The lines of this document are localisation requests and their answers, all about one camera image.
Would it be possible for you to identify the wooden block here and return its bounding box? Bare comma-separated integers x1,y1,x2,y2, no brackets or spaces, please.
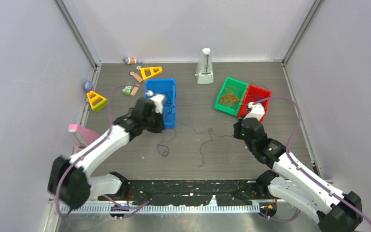
132,73,143,82
130,86,139,96

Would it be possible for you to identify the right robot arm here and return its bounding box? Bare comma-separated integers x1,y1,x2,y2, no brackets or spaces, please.
233,117,363,232

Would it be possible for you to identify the red plastic bin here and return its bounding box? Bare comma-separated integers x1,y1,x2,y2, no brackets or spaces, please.
237,84,272,117

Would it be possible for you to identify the black wire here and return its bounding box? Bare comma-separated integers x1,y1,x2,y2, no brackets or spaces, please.
156,91,237,168

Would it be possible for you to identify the green toy block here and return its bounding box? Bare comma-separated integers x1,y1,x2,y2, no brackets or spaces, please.
121,85,134,96

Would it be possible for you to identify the green plastic bin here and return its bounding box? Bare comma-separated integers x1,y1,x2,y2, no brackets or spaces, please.
214,77,249,116

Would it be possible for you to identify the purple round toy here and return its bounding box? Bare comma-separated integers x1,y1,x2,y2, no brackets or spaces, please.
83,81,93,93

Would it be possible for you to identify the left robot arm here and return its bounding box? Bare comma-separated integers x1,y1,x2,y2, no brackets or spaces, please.
48,94,166,210

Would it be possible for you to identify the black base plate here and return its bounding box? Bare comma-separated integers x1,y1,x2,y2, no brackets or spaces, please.
110,179,275,206

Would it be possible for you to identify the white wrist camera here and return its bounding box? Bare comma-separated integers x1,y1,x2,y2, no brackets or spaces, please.
245,102,265,121
145,90,166,115

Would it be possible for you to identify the blue plastic bin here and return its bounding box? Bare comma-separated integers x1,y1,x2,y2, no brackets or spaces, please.
144,78,177,130

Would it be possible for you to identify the small figurine toy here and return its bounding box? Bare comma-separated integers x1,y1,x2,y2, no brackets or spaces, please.
122,57,138,65

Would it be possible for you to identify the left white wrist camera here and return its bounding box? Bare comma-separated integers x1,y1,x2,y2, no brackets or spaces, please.
145,90,166,115

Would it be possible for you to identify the yellow triangle toy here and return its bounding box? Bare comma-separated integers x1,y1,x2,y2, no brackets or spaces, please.
86,90,108,113
140,66,163,81

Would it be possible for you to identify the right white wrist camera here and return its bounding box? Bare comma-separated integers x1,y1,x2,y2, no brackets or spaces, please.
245,102,265,121

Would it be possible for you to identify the white metronome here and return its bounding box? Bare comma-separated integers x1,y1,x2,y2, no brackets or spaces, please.
195,48,214,85

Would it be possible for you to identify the pink stand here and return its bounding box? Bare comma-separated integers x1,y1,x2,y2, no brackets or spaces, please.
68,124,100,152

